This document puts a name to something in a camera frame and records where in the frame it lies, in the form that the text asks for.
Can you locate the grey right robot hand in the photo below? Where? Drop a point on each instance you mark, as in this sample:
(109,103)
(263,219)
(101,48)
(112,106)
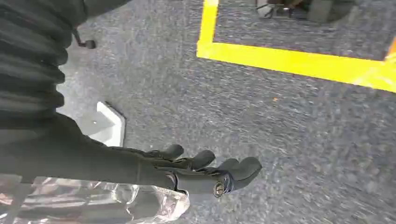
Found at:
(92,164)

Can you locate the pale metal foot plate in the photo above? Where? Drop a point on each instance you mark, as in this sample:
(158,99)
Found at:
(106,126)

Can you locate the small black lever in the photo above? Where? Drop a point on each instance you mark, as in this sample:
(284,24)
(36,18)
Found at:
(88,44)

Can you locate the ribbed grey right arm sleeve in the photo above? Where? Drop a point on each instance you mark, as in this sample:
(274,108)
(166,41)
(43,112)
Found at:
(29,58)

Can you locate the yellow floor tape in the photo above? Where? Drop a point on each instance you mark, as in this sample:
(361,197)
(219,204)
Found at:
(297,61)

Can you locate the dark equipment base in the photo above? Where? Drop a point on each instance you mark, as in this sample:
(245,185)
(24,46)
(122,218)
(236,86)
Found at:
(318,9)

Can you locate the orange tape strip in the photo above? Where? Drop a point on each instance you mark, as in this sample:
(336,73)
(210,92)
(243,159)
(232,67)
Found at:
(391,51)

